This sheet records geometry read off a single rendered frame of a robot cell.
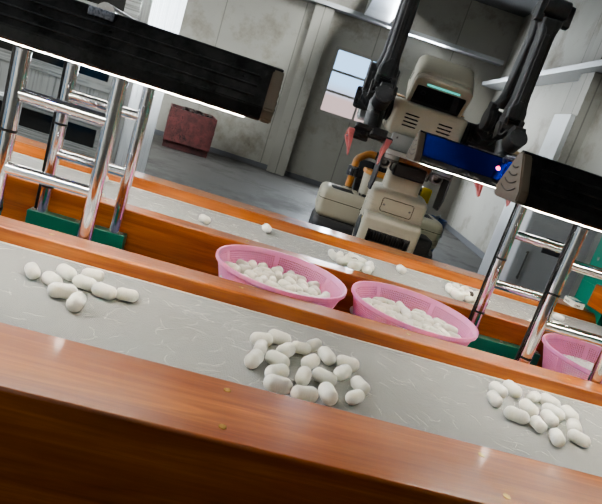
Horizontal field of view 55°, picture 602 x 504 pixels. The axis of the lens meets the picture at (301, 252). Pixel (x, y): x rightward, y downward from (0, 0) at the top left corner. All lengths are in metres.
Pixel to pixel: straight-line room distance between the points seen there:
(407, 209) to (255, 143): 7.55
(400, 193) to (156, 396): 1.69
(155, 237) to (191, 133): 7.33
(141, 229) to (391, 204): 1.13
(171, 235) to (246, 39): 8.49
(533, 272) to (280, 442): 4.64
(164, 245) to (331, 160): 8.39
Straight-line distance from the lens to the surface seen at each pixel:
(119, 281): 0.93
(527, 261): 5.10
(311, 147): 9.57
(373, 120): 1.83
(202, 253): 1.26
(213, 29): 9.75
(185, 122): 8.56
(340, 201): 2.39
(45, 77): 3.98
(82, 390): 0.59
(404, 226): 2.14
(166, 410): 0.58
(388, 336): 0.99
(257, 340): 0.81
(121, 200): 1.24
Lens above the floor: 1.07
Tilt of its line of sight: 13 degrees down
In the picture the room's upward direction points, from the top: 18 degrees clockwise
